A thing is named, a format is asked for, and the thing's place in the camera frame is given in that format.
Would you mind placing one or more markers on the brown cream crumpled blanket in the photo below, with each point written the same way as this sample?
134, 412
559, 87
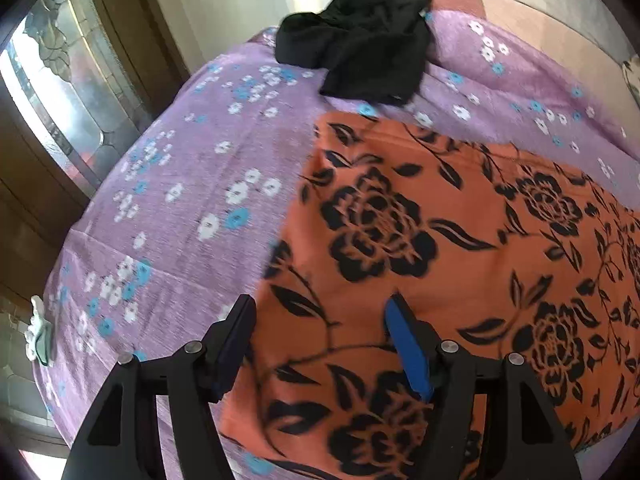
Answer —
631, 75

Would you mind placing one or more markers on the white knitted glove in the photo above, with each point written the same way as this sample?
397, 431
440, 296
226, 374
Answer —
39, 335

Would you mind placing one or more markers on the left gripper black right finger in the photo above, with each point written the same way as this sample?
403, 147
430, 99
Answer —
522, 436

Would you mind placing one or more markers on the black crumpled garment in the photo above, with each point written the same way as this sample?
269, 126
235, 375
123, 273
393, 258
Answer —
371, 50

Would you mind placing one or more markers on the silver mirrored wardrobe door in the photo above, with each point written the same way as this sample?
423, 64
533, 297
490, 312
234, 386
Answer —
71, 88

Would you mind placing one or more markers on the purple floral bedsheet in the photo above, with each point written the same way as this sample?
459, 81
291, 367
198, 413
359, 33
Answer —
187, 220

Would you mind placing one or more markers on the brown wooden wardrobe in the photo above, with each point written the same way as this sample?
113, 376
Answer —
40, 202

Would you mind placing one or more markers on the orange black floral garment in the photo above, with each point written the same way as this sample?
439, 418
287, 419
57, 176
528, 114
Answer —
498, 249

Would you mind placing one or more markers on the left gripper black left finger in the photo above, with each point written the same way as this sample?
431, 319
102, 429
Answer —
120, 439

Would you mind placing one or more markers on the salmon pink mattress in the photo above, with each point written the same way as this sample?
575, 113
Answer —
579, 55

